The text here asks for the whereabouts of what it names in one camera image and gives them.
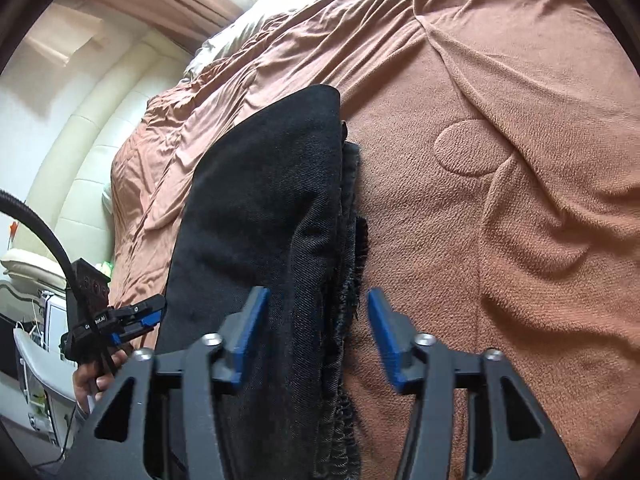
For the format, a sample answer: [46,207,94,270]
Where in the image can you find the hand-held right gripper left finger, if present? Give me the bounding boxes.
[57,286,271,480]

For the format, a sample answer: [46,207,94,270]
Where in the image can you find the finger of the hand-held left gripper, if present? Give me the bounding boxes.
[107,310,163,346]
[112,295,167,318]

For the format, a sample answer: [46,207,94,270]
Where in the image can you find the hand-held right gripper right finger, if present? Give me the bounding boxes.
[366,287,581,480]

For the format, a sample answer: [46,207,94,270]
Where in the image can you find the black pants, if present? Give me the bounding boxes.
[155,84,371,480]

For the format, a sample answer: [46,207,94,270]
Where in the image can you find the person's left hand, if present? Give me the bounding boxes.
[72,347,131,416]

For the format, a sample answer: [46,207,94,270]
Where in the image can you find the grey office chair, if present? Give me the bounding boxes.
[12,332,91,441]

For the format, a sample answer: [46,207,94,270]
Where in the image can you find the cream pillow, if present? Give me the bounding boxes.
[0,247,68,281]

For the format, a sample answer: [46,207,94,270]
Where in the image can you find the cream padded headboard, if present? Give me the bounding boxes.
[25,30,196,266]

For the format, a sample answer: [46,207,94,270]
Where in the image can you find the brown blanket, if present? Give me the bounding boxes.
[107,0,636,480]

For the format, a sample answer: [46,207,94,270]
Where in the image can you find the beige duvet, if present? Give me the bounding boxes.
[182,0,351,81]

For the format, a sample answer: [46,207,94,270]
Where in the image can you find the cream hanging cloth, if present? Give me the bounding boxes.
[22,2,111,68]

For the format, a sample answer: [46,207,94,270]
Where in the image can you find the pink curtain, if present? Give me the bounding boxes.
[65,0,261,56]

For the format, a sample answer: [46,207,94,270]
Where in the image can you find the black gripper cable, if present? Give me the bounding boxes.
[0,189,118,376]

